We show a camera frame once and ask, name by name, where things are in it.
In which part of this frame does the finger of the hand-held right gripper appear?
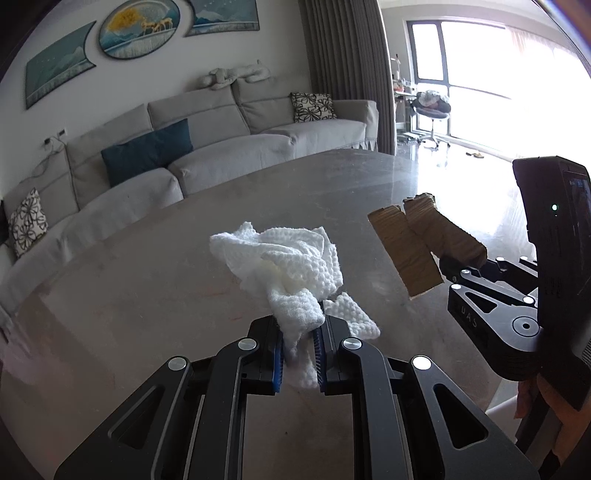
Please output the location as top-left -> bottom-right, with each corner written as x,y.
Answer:
438,255 -> 540,278
443,270 -> 539,309

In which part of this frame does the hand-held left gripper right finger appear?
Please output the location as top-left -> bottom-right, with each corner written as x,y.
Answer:
311,316 -> 542,480

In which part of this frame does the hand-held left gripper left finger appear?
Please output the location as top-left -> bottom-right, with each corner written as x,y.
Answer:
53,316 -> 285,480

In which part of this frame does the brown corrugated cardboard piece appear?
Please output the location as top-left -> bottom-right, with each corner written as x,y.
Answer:
368,192 -> 488,301

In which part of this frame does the white paper towel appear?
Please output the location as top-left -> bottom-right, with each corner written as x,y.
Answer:
209,221 -> 382,391

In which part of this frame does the person's right hand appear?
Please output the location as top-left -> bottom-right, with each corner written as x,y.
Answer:
516,373 -> 591,464

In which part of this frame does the stool with piled cloth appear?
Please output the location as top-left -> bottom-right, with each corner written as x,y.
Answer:
410,89 -> 452,150

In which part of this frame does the white metal rack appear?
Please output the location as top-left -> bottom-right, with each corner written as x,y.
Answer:
390,53 -> 419,145

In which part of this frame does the large balcony window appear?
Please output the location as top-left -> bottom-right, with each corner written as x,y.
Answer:
403,20 -> 555,153

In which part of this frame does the small floral cushion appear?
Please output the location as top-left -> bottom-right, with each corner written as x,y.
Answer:
289,92 -> 337,123

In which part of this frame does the grey fabric sofa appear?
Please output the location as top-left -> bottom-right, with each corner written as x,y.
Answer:
0,85 -> 380,342

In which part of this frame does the grey pleated curtain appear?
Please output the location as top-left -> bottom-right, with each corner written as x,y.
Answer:
298,0 -> 398,156

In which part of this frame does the teal rectangular pillow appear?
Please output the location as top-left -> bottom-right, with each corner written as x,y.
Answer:
100,118 -> 194,188

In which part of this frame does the white plush toy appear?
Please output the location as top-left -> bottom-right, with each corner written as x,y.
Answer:
230,59 -> 271,85

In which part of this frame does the large floral cushion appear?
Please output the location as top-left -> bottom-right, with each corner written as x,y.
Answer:
6,188 -> 49,258

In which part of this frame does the grey plush toy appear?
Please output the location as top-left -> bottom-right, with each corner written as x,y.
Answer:
200,67 -> 234,91

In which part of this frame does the black charger cable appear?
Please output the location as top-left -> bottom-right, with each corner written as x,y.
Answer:
31,137 -> 68,177

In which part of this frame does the narrow mountain wall panel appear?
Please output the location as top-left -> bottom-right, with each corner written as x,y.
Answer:
185,0 -> 260,37

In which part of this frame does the round deer wall art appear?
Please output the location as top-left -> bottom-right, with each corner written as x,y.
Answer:
98,0 -> 182,60

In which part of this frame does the wide mountain wall panel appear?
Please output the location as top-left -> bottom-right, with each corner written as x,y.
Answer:
25,21 -> 98,110

